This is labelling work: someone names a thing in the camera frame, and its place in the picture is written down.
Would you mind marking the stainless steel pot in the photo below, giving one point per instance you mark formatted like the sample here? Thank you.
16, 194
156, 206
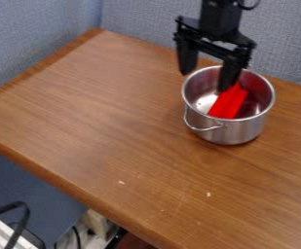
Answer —
200, 93

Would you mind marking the red rectangular block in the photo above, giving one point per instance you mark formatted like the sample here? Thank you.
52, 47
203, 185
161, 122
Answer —
230, 102

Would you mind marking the cream white object under table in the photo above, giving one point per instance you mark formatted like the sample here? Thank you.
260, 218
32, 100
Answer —
100, 224

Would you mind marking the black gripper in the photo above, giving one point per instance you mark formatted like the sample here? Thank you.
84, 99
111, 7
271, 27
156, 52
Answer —
214, 34

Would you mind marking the white grey box under table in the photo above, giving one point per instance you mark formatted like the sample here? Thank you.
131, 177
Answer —
16, 237

